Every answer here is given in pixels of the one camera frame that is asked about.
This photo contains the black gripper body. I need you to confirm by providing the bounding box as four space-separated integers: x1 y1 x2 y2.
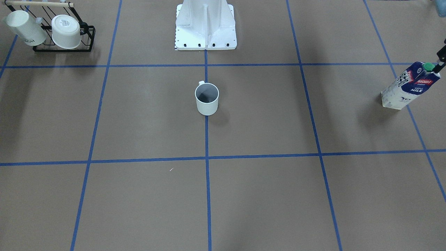
437 40 446 62

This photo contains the milk carton green cap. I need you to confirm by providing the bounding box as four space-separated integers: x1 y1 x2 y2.
380 61 441 110

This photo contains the white mug grey inside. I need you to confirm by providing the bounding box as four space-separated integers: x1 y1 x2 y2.
194 81 220 116

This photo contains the white mug upper on rack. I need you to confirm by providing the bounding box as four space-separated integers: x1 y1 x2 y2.
2 10 47 46

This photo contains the white pillar with base plate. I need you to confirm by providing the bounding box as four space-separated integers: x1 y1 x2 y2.
174 0 237 51

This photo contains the black wire mug rack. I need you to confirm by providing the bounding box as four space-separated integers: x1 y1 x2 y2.
2 0 96 52

